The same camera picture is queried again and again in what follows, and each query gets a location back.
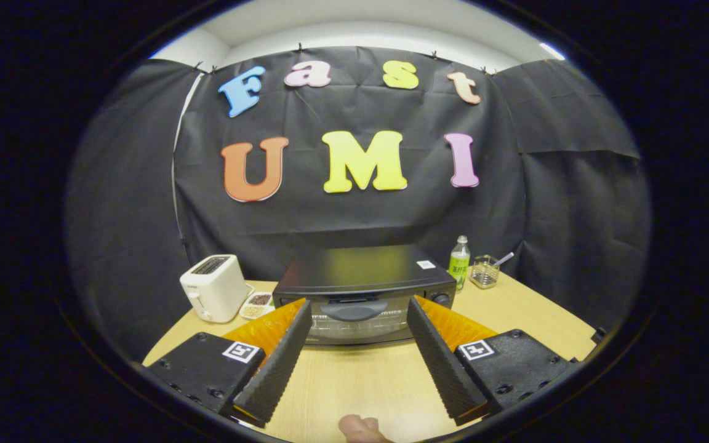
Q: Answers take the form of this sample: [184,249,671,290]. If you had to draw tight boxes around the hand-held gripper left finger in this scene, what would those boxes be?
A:
[136,299,314,429]

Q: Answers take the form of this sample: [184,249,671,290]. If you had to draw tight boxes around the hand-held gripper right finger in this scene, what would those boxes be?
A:
[407,297,583,428]

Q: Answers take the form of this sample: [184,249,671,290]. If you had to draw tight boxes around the black toaster oven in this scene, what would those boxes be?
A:
[272,244,457,346]

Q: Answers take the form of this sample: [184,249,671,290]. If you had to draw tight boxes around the white pop-up toaster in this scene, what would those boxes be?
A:
[180,254,249,324]

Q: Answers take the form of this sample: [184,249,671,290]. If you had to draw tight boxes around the white divided dish of beans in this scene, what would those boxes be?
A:
[239,292,276,321]

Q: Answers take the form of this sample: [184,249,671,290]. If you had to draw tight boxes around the green label drink bottle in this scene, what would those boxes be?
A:
[448,235,471,291]

